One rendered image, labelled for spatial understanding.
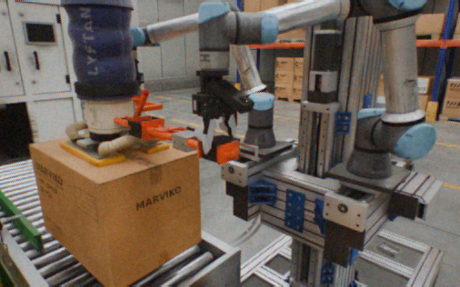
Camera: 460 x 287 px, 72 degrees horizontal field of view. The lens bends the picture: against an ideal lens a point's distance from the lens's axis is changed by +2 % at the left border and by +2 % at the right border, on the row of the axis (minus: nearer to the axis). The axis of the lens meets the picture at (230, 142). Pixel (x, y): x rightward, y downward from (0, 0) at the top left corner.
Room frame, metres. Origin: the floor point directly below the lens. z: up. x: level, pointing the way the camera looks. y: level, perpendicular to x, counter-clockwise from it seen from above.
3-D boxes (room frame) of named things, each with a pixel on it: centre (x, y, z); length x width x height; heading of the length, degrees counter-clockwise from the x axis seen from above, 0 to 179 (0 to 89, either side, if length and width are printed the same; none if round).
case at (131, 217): (1.20, 0.48, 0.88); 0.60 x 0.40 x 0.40; 48
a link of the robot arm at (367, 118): (1.06, -0.50, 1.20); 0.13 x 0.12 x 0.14; 13
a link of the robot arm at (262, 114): (1.41, -0.14, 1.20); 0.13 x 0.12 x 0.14; 176
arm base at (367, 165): (1.07, -0.50, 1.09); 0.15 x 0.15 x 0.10
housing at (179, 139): (0.88, 0.13, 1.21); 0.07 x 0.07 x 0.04; 47
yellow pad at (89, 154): (1.13, 0.53, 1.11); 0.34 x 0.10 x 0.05; 47
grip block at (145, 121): (1.03, 0.28, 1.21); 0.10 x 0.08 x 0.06; 137
